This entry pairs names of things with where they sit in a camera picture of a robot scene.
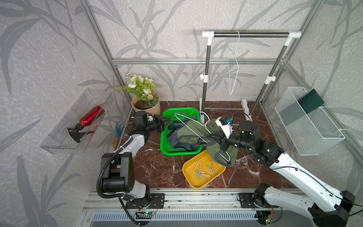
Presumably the green perforated plastic basket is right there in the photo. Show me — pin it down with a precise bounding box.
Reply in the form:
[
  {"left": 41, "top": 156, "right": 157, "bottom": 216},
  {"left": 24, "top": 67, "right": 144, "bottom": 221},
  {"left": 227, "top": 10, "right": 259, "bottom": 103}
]
[{"left": 160, "top": 107, "right": 202, "bottom": 156}]

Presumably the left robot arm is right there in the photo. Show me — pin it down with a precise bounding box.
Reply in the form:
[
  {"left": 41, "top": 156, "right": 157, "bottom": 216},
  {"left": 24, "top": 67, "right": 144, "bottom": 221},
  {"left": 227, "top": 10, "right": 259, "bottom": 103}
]
[{"left": 96, "top": 111, "right": 172, "bottom": 203}]

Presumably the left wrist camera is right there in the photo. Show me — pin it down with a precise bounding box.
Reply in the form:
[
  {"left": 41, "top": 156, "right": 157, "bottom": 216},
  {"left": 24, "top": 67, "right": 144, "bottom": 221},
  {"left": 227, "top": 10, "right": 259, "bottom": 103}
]
[{"left": 133, "top": 111, "right": 148, "bottom": 131}]

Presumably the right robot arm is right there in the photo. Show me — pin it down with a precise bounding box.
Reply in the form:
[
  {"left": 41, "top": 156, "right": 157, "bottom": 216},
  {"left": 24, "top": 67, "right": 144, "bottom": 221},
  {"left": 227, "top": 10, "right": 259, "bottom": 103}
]
[{"left": 210, "top": 117, "right": 355, "bottom": 227}]

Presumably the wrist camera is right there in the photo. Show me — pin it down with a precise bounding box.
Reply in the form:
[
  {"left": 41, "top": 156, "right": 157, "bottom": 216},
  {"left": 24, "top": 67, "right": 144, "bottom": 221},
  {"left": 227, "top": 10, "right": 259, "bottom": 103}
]
[
  {"left": 133, "top": 111, "right": 148, "bottom": 131},
  {"left": 216, "top": 116, "right": 233, "bottom": 139}
]

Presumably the olive green tank top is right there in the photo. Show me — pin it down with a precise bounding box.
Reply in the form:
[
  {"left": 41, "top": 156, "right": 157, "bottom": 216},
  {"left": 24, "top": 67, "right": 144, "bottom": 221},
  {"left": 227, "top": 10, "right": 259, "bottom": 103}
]
[{"left": 177, "top": 119, "right": 239, "bottom": 167}]

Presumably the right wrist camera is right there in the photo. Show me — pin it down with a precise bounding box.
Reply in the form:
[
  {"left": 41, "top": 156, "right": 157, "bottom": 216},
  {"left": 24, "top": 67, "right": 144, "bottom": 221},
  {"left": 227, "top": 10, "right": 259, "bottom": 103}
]
[{"left": 216, "top": 116, "right": 233, "bottom": 139}]

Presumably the white wire hanger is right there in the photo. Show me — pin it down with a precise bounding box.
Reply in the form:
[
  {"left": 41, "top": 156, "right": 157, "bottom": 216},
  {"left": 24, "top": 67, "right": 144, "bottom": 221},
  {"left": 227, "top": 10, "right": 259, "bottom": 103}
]
[
  {"left": 173, "top": 113, "right": 237, "bottom": 167},
  {"left": 226, "top": 30, "right": 241, "bottom": 96}
]

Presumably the dark green cloth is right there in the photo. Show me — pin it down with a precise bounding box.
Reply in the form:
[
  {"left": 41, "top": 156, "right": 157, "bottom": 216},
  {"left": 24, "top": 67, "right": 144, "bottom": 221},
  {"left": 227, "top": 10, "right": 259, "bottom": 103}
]
[{"left": 298, "top": 89, "right": 325, "bottom": 114}]

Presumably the navy blue tank top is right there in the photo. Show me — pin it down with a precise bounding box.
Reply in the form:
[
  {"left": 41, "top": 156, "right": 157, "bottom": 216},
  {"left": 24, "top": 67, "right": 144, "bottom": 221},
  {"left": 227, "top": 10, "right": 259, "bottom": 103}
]
[{"left": 166, "top": 122, "right": 199, "bottom": 152}]

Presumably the metal clothes rack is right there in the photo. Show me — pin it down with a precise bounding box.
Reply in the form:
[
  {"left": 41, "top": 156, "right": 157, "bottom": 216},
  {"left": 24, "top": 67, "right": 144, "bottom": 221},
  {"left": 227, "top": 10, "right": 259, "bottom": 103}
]
[{"left": 199, "top": 31, "right": 302, "bottom": 123}]

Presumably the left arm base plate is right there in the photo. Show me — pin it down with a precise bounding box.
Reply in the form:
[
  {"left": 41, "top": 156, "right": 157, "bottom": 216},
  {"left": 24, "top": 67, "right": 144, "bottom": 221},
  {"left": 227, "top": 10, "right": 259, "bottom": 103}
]
[{"left": 125, "top": 193, "right": 165, "bottom": 209}]

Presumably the white wire mesh basket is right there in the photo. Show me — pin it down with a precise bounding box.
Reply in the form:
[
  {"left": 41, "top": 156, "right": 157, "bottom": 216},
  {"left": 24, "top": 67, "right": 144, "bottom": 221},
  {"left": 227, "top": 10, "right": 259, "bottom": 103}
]
[{"left": 275, "top": 87, "right": 346, "bottom": 156}]

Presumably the yellow plastic tray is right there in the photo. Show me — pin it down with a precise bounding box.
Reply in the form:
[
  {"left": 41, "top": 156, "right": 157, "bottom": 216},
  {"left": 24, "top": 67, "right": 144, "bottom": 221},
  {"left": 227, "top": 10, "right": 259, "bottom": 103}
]
[{"left": 182, "top": 150, "right": 226, "bottom": 189}]

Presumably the white flower plant pot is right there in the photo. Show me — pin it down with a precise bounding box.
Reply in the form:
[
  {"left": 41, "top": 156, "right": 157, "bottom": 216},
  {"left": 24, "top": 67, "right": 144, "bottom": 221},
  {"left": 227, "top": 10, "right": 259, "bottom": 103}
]
[{"left": 113, "top": 73, "right": 161, "bottom": 115}]

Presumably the red spray bottle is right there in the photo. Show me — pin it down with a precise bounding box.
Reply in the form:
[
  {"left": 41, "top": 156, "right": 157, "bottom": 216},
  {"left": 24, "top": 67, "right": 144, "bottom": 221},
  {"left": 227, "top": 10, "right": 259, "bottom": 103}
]
[{"left": 67, "top": 104, "right": 105, "bottom": 143}]

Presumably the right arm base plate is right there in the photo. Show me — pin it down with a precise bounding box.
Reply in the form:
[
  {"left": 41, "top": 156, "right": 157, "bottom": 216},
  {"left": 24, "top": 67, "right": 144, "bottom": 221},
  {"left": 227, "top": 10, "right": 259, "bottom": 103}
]
[{"left": 236, "top": 193, "right": 279, "bottom": 209}]

